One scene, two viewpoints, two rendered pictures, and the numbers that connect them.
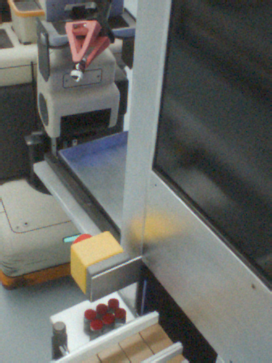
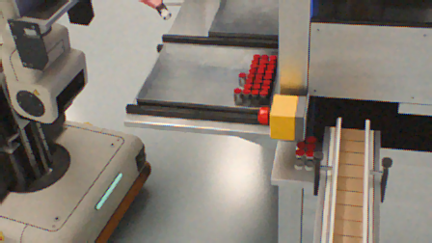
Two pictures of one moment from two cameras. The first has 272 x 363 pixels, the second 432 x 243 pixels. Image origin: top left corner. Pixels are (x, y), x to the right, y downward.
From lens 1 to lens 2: 0.79 m
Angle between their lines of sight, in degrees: 30
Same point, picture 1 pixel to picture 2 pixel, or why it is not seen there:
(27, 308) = not seen: outside the picture
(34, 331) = not seen: outside the picture
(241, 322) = (418, 65)
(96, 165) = (165, 93)
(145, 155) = (303, 15)
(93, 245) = (282, 105)
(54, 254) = (95, 226)
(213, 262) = (386, 44)
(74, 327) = (290, 172)
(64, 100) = (52, 81)
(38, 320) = not seen: outside the picture
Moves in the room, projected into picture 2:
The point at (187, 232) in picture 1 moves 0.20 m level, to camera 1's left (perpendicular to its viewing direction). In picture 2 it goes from (358, 40) to (291, 85)
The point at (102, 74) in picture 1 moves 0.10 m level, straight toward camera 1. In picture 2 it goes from (64, 43) to (82, 54)
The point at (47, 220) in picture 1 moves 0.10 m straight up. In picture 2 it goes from (69, 203) to (64, 185)
